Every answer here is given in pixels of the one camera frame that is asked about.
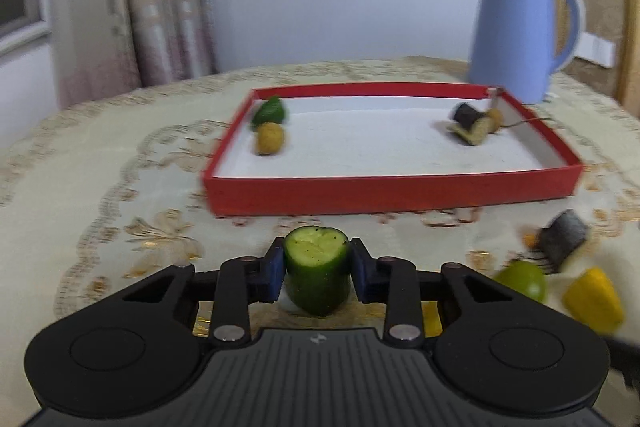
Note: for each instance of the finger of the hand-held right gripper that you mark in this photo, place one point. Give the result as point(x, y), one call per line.
point(630, 362)

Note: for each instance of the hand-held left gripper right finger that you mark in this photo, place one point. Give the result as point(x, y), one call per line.
point(361, 274)

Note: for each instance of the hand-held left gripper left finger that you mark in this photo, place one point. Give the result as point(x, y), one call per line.
point(274, 274)

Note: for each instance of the cucumber cylinder piece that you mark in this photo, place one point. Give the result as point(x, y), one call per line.
point(317, 272)

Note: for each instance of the yellow pepper piece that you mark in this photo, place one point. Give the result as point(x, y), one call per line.
point(431, 318)
point(595, 299)

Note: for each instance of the red cardboard box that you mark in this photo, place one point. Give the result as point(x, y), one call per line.
point(390, 147)

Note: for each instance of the green lime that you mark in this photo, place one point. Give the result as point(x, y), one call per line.
point(522, 283)

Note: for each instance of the yellow round lime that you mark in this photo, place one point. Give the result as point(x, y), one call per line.
point(270, 139)

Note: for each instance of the eggplant piece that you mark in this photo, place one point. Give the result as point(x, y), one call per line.
point(562, 239)
point(470, 122)

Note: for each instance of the cucumber end piece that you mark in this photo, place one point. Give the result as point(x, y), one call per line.
point(270, 112)

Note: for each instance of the small tan round fruit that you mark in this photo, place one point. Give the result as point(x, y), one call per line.
point(496, 117)

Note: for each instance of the blue electric kettle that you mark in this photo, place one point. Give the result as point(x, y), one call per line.
point(515, 37)

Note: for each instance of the white wall switch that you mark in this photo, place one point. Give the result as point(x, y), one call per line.
point(596, 51)

